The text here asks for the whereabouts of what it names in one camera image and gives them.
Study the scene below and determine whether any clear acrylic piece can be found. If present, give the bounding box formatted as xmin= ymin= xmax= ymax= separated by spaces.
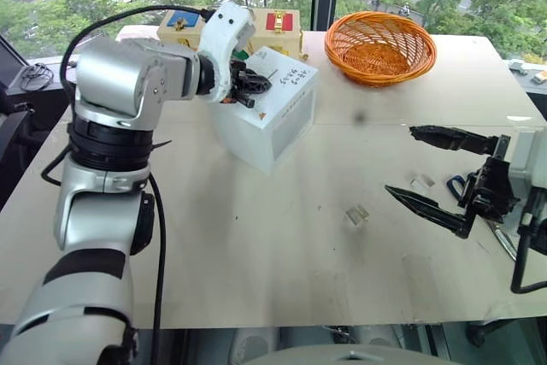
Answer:
xmin=409 ymin=173 xmax=437 ymax=190
xmin=344 ymin=205 xmax=371 ymax=227

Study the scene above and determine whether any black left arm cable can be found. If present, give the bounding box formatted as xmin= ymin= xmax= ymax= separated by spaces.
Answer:
xmin=40 ymin=4 xmax=215 ymax=365

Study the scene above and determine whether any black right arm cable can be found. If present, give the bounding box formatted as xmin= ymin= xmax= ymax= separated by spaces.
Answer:
xmin=510 ymin=210 xmax=547 ymax=296

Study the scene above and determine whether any black chair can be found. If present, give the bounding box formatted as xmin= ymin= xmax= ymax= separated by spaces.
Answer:
xmin=0 ymin=86 xmax=38 ymax=178

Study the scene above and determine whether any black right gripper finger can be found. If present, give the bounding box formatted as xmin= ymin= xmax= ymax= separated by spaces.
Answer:
xmin=384 ymin=184 xmax=476 ymax=240
xmin=409 ymin=124 xmax=501 ymax=156

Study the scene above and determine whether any wooden box with red panel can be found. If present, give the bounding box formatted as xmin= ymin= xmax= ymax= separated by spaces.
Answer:
xmin=247 ymin=9 xmax=309 ymax=62

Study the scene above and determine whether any wooden box with blue panel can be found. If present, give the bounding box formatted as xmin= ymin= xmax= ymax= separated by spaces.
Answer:
xmin=156 ymin=9 xmax=207 ymax=52

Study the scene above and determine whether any black coiled background cable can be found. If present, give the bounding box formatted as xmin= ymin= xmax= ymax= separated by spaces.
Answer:
xmin=19 ymin=62 xmax=56 ymax=92

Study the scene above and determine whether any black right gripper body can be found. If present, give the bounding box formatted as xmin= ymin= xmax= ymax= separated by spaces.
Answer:
xmin=457 ymin=133 xmax=521 ymax=224

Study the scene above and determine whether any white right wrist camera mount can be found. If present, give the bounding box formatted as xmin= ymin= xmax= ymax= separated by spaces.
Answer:
xmin=506 ymin=128 xmax=547 ymax=238

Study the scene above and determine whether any grey rounded robot torso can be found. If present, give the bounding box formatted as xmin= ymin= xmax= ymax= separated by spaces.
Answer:
xmin=243 ymin=341 xmax=462 ymax=365

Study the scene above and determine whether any blue metal clip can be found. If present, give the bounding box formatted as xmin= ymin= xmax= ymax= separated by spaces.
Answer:
xmin=446 ymin=174 xmax=469 ymax=202

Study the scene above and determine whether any silver metal strip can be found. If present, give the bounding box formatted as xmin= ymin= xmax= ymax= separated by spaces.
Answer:
xmin=489 ymin=219 xmax=519 ymax=262

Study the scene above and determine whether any orange wicker basket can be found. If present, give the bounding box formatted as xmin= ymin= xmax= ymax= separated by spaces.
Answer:
xmin=323 ymin=10 xmax=438 ymax=89

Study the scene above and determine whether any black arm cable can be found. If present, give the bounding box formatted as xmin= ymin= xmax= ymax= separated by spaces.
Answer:
xmin=40 ymin=4 xmax=215 ymax=365
xmin=510 ymin=210 xmax=547 ymax=296

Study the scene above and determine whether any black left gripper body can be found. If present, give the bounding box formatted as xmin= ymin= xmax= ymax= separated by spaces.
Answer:
xmin=228 ymin=59 xmax=251 ymax=101

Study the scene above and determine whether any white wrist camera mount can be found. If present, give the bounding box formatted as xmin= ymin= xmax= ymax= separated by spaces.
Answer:
xmin=197 ymin=0 xmax=257 ymax=104
xmin=506 ymin=128 xmax=547 ymax=238

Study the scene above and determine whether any white box with slot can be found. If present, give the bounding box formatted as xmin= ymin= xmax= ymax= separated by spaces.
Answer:
xmin=211 ymin=45 xmax=321 ymax=176

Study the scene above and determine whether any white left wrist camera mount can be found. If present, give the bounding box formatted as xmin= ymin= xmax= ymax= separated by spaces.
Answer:
xmin=197 ymin=0 xmax=257 ymax=104

